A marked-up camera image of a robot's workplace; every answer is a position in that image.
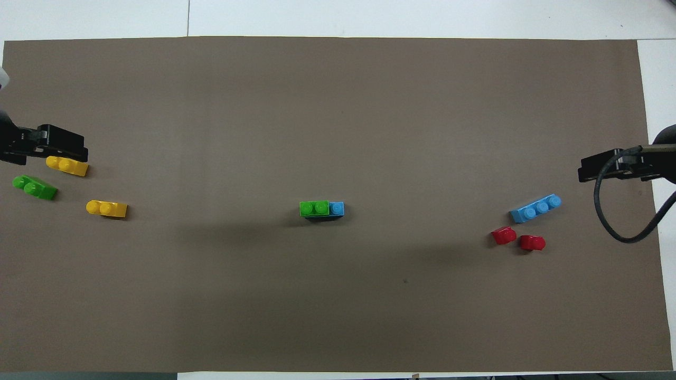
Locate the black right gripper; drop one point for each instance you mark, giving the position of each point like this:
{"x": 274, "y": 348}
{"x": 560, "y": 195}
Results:
{"x": 660, "y": 166}

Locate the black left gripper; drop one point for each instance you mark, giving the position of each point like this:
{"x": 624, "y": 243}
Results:
{"x": 21, "y": 143}

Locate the blue three-stud brick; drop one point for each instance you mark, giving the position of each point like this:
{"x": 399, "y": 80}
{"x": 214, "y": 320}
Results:
{"x": 337, "y": 209}
{"x": 534, "y": 209}

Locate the green two-stud brick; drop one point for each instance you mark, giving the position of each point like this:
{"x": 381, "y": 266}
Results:
{"x": 37, "y": 188}
{"x": 314, "y": 208}

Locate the yellow two-stud brick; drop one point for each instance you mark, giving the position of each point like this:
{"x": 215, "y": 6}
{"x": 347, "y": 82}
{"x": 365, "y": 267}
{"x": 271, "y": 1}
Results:
{"x": 106, "y": 209}
{"x": 71, "y": 168}

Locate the red single-stud block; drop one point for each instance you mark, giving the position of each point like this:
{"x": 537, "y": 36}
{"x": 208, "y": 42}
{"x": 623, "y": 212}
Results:
{"x": 504, "y": 235}
{"x": 532, "y": 243}

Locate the brown table mat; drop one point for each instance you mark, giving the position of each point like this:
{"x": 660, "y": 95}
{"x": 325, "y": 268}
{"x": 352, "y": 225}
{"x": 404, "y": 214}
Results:
{"x": 338, "y": 105}

